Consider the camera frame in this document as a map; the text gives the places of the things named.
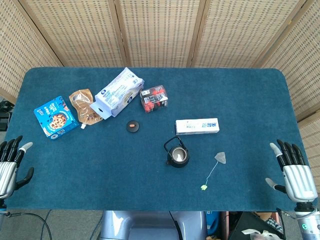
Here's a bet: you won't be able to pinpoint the grey-blue robot torso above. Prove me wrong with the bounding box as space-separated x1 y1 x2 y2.
99 210 208 240

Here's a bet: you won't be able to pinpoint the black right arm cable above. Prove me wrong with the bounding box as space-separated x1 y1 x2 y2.
276 207 297 220

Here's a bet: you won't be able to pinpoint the tea bag with string tag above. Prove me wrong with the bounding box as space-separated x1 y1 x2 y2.
200 151 227 191

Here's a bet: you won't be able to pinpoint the black cast iron teapot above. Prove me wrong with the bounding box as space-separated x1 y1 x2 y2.
163 136 190 168

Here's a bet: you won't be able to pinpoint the blue carpet table cloth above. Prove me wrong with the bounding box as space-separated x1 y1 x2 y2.
0 66 318 213

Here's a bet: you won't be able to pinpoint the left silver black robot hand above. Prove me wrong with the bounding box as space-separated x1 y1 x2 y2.
0 135 35 200

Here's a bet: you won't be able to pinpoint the blue cookie box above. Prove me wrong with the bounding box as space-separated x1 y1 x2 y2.
33 95 80 141

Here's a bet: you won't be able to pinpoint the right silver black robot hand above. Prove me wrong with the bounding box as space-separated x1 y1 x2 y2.
265 139 318 203

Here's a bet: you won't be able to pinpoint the clear box red black contents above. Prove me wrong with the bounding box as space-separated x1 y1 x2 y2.
139 85 169 114

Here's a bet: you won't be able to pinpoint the crumpled white plastic bag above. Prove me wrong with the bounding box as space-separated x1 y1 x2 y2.
241 228 273 240

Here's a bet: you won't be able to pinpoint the brown spout pouch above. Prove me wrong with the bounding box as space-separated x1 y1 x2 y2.
68 88 103 130

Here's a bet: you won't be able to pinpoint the white blue toothpaste box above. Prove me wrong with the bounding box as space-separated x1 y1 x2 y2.
175 117 221 136

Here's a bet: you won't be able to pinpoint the black teapot lid orange knob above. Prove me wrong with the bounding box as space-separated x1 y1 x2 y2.
126 120 141 133

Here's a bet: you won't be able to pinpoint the blue printed package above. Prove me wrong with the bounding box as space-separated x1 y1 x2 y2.
206 211 221 236

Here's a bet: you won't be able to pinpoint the woven rattan folding screen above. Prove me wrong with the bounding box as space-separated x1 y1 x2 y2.
0 0 320 193

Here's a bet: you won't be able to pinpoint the black floor cable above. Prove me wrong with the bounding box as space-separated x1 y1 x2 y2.
4 209 55 240

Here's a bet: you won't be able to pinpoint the black floor equipment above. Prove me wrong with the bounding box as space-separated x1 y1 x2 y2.
0 98 13 132

